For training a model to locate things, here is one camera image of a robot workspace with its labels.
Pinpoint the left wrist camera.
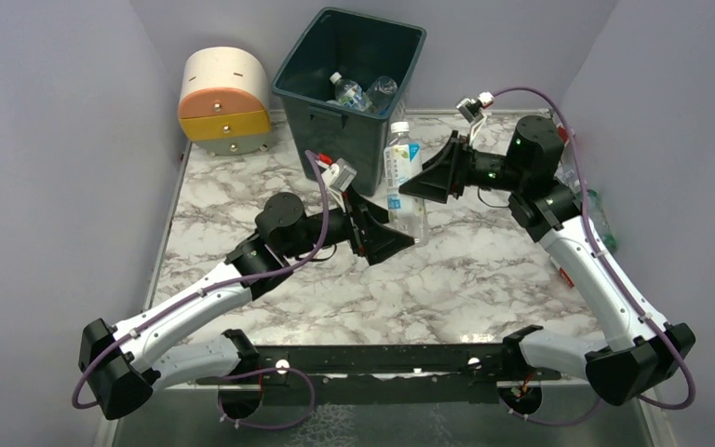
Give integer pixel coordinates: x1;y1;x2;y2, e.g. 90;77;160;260
317;154;357;196

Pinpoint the plain clear bottle white cap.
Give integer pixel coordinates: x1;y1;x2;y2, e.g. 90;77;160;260
365;75;398;115

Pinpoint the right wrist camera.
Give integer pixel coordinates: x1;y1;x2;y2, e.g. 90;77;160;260
456;91;494;142

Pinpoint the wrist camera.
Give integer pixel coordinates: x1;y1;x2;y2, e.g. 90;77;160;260
317;154;357;196
456;91;494;142

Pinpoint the cream orange drawer box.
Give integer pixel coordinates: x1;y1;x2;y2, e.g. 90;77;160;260
177;47;272;156

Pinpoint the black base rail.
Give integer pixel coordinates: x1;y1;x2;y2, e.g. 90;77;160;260
198;343;561;405

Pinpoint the red cap bottle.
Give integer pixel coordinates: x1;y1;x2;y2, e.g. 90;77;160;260
549;256;574;289

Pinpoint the green tea bottle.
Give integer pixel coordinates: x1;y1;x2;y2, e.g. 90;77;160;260
587;189;617;253

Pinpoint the clear bottle light blue label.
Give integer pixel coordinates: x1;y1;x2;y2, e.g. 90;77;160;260
384;121;429;245

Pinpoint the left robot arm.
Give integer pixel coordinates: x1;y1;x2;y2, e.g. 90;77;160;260
73;188;415;420

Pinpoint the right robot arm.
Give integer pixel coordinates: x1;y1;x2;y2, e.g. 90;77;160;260
399;115;695;406

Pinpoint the aluminium frame rail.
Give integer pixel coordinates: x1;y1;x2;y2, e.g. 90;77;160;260
92;370;676;447

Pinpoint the dark green plastic bin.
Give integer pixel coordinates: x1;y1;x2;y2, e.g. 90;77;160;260
272;7;426;196

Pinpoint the clear bottle dark green label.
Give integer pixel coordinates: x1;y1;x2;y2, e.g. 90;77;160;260
330;72;371;112

